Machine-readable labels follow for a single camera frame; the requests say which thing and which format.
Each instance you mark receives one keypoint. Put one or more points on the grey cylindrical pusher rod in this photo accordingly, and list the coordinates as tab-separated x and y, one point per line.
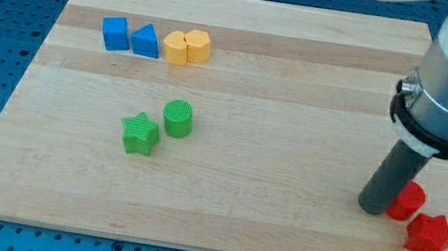
398	168

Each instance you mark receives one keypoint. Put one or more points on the green star block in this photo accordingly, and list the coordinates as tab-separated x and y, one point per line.
140	134

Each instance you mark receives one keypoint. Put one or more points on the red star block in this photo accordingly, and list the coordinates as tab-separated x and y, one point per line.
427	233

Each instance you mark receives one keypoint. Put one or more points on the red cylinder block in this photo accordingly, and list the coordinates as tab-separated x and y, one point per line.
410	200

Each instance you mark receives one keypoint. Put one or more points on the wooden board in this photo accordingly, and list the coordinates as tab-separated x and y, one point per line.
290	120

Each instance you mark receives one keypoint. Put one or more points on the green cylinder block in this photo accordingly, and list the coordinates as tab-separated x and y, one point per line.
178	119

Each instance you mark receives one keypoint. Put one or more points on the yellow hexagon block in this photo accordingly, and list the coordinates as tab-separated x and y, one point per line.
198	46

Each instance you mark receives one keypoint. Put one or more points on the yellow heart block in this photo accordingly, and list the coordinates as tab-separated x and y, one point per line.
175	48

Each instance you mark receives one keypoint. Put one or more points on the blue triangle block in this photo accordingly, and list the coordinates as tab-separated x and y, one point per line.
144	41

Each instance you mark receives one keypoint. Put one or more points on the blue cube block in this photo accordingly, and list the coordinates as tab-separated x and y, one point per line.
116	33

